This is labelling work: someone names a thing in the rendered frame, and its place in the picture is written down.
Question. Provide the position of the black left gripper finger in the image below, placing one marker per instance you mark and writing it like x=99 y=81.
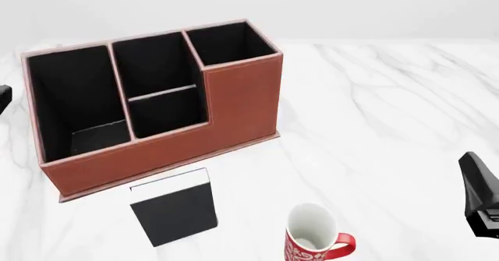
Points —
x=4 y=97

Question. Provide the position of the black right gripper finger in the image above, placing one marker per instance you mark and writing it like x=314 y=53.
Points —
x=477 y=179

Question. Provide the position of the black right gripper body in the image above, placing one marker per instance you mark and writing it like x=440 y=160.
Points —
x=485 y=223

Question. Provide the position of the black book with white pages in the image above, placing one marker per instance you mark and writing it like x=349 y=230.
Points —
x=175 y=211

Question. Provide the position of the red-brown desk caddy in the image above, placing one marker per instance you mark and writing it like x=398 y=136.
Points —
x=241 y=97

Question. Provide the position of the red patterned mug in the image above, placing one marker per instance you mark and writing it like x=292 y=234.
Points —
x=308 y=243

